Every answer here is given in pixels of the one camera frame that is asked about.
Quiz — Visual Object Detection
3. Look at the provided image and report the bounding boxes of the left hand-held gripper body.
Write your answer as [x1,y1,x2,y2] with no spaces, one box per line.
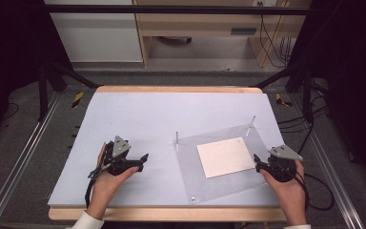
[103,135,143,177]

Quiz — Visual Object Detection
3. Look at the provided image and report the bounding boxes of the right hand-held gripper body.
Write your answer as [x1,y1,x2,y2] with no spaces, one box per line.
[261,144,303,183]

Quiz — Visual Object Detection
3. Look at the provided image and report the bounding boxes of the painting print card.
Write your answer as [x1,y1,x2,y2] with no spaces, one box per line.
[196,136,257,179]

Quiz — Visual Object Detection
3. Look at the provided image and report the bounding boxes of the clear acrylic photo frame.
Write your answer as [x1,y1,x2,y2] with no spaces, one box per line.
[174,115,269,205]

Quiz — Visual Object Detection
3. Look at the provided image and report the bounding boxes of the person's left hand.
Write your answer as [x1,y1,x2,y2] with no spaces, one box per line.
[87,142,139,220]

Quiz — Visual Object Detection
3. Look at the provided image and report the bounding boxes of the person's right hand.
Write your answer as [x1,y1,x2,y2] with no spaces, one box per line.
[260,160,308,226]

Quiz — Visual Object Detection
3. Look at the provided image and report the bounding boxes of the pale blue table mat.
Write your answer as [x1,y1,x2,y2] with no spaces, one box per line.
[47,91,286,208]

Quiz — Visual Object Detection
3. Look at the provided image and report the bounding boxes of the wooden table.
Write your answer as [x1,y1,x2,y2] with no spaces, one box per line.
[48,85,288,223]

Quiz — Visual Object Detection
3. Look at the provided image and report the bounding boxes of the person's right white sleeve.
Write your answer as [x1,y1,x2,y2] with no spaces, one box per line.
[282,223,313,229]

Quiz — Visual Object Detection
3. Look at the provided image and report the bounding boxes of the person's white sleeve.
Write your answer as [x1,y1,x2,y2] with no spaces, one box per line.
[66,210,105,229]
[282,223,313,229]

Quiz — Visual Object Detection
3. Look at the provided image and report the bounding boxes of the yellow black tape strip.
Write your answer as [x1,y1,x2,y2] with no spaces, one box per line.
[274,93,294,108]
[71,92,85,109]

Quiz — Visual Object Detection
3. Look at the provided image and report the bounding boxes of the person's left white sleeve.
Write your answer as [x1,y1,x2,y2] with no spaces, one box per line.
[66,210,105,229]

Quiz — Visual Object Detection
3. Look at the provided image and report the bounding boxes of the black metal stand leg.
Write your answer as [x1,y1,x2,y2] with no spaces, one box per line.
[37,61,100,122]
[253,62,316,124]

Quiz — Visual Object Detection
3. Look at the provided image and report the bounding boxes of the black curtain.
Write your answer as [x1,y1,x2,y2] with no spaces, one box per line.
[0,0,74,151]
[287,0,366,195]

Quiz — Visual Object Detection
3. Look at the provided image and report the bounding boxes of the white cabinet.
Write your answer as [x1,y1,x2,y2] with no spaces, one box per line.
[43,0,144,63]

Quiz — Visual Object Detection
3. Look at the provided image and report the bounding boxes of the light wooden desk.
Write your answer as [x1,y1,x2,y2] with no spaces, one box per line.
[132,0,313,69]

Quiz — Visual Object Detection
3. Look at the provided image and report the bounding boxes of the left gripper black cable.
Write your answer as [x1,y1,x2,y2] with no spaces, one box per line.
[84,161,112,208]

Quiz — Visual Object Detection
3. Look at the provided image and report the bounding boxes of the aluminium floor rail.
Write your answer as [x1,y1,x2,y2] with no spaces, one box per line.
[0,91,62,229]
[289,93,365,229]

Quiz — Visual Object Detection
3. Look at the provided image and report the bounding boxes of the black floor cables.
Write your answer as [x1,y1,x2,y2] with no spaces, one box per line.
[276,79,331,156]

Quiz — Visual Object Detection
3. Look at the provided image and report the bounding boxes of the thin black floor cable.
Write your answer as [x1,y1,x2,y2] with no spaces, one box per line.
[1,101,20,122]

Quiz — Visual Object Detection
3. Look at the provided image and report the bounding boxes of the hanging black desk cables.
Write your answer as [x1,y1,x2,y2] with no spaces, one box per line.
[258,2,293,69]

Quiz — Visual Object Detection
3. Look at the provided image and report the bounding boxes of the black horizontal frame bar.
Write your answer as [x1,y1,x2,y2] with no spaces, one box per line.
[43,4,311,16]

